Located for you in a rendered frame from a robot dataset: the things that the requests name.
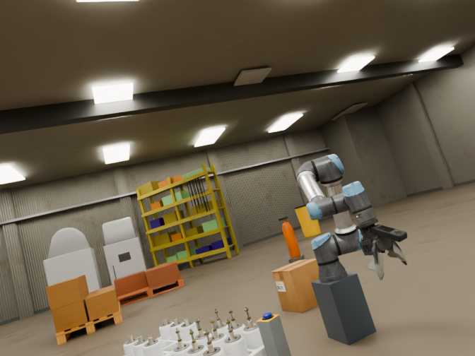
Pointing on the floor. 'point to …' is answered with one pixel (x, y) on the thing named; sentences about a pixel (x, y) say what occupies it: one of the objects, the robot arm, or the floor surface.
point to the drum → (310, 227)
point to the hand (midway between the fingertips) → (396, 272)
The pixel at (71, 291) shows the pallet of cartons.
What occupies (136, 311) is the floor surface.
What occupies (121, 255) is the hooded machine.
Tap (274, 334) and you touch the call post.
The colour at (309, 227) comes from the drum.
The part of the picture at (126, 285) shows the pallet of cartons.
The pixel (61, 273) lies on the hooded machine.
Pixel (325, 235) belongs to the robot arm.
